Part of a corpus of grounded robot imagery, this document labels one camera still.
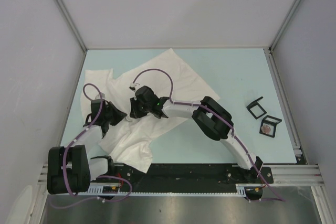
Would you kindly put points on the lower black square frame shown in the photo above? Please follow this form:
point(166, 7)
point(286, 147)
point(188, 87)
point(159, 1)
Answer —
point(272, 122)

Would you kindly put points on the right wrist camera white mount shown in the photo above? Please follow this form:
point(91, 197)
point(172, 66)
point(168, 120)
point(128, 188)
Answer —
point(134, 87)

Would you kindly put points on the white t-shirt garment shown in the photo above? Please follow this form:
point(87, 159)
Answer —
point(141, 142)

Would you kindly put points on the black square frame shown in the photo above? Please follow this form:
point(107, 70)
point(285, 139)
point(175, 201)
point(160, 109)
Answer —
point(272, 122)
point(255, 109)

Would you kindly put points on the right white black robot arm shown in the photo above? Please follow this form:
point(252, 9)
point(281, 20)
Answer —
point(213, 120)

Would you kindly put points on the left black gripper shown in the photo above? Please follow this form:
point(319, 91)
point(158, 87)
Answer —
point(119, 115)

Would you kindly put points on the upper black square frame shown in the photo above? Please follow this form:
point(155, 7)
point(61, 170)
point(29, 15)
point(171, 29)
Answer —
point(255, 109)

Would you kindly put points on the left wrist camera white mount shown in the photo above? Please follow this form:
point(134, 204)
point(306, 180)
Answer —
point(100, 97)

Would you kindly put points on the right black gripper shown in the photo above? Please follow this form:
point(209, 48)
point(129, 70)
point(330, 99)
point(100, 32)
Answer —
point(135, 113)

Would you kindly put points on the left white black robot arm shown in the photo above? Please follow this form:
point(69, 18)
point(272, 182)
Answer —
point(72, 169)

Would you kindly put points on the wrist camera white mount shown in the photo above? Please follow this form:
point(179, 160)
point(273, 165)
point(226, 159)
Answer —
point(100, 97)
point(134, 87)

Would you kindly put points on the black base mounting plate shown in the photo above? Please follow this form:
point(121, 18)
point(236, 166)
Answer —
point(187, 178)

